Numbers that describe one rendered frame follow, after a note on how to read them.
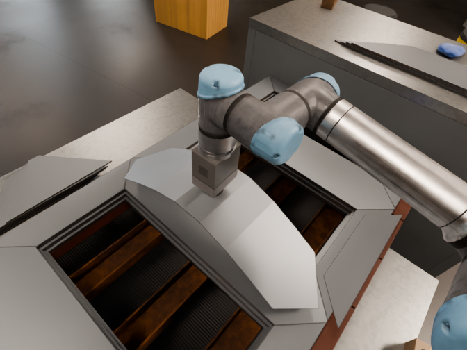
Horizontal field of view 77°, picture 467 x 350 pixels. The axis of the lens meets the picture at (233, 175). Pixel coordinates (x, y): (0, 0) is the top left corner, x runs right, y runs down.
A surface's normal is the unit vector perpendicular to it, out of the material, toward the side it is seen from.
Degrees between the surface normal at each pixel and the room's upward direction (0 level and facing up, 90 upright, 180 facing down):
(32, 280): 0
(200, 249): 0
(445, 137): 90
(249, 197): 17
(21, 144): 0
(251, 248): 26
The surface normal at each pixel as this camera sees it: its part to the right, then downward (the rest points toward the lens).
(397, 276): 0.09, -0.65
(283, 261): 0.44, -0.31
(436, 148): -0.65, 0.54
